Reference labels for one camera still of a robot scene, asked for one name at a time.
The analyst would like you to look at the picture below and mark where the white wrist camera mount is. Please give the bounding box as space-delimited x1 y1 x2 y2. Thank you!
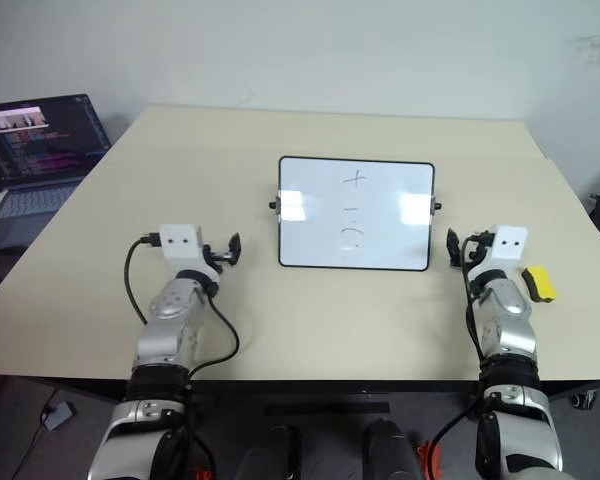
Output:
488 225 529 274
159 224 205 274

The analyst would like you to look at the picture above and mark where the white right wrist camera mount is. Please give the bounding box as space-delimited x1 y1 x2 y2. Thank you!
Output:
488 225 529 274

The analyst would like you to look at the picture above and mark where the black table frame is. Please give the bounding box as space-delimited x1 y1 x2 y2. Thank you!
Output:
39 372 600 412

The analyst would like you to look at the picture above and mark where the yellow and black eraser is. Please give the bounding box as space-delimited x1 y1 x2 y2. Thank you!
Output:
521 265 558 303

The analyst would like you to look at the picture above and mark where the black-framed whiteboard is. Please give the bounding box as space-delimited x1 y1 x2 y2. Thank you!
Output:
268 155 443 274

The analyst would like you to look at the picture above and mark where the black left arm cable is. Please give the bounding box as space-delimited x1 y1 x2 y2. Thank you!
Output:
123 231 241 381

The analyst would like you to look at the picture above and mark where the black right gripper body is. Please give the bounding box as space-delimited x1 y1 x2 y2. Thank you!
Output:
461 229 496 269

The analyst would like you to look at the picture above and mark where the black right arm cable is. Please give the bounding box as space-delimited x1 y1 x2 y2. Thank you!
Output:
427 234 492 451

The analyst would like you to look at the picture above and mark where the black flat bar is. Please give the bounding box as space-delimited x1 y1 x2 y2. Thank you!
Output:
264 401 392 417

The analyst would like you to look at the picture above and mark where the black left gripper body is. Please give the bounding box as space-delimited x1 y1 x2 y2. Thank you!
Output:
201 242 232 276

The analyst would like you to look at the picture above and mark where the grey open laptop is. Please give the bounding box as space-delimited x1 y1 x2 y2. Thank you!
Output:
0 92 113 251

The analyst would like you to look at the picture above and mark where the dark rounded shape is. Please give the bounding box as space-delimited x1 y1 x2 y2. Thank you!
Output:
234 424 302 480
361 418 422 480

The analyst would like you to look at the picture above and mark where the grey foot pedal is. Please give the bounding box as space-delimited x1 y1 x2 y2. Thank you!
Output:
41 400 79 432

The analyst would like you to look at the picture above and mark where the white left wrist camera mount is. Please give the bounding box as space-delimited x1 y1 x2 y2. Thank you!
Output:
159 224 205 274

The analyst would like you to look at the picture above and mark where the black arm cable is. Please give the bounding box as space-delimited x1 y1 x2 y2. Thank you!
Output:
427 234 492 451
123 231 241 381

